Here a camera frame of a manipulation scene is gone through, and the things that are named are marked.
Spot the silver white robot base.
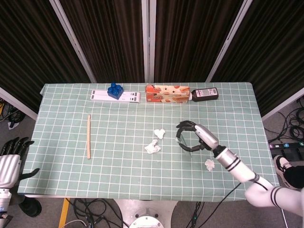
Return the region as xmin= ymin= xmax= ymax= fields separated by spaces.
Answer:
xmin=114 ymin=199 xmax=179 ymax=228

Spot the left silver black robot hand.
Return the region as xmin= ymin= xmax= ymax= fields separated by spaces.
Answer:
xmin=0 ymin=136 xmax=40 ymax=189

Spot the white tissue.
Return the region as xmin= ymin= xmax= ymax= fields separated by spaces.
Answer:
xmin=204 ymin=159 xmax=216 ymax=172
xmin=144 ymin=139 xmax=162 ymax=154
xmin=153 ymin=128 xmax=166 ymax=139

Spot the orange snack box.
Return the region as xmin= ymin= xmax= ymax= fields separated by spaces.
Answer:
xmin=145 ymin=84 xmax=192 ymax=105

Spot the green checked tablecloth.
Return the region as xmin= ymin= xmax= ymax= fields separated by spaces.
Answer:
xmin=18 ymin=82 xmax=281 ymax=202

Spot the aluminium partition post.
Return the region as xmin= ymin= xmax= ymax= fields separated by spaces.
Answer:
xmin=142 ymin=0 xmax=155 ymax=83
xmin=49 ymin=0 xmax=97 ymax=83
xmin=261 ymin=87 xmax=304 ymax=121
xmin=0 ymin=86 xmax=38 ymax=121
xmin=205 ymin=0 xmax=254 ymax=83

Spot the white flat rectangular box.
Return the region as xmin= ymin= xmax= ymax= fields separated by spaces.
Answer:
xmin=90 ymin=90 xmax=142 ymax=104

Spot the blue toy building block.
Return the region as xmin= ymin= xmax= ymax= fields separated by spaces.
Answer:
xmin=107 ymin=82 xmax=124 ymax=100

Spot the black floor cable bundle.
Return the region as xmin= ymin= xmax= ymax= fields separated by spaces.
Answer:
xmin=64 ymin=198 xmax=125 ymax=228
xmin=0 ymin=98 xmax=26 ymax=125
xmin=263 ymin=97 xmax=304 ymax=143

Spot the wooden stick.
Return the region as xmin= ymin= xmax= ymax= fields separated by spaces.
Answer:
xmin=86 ymin=114 xmax=92 ymax=160

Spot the white black sneaker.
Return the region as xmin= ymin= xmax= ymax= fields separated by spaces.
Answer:
xmin=273 ymin=155 xmax=292 ymax=188

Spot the dark pleated curtain panel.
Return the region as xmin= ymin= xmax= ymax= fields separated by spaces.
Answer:
xmin=153 ymin=0 xmax=245 ymax=83
xmin=0 ymin=0 xmax=92 ymax=114
xmin=58 ymin=0 xmax=145 ymax=83
xmin=210 ymin=0 xmax=304 ymax=116

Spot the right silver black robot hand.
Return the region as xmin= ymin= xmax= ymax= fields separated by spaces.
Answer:
xmin=175 ymin=120 xmax=219 ymax=152

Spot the dark brown labelled bottle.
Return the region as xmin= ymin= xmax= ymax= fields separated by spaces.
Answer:
xmin=190 ymin=87 xmax=219 ymax=103

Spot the black trouser leg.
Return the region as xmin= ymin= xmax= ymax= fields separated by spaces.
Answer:
xmin=284 ymin=165 xmax=304 ymax=190

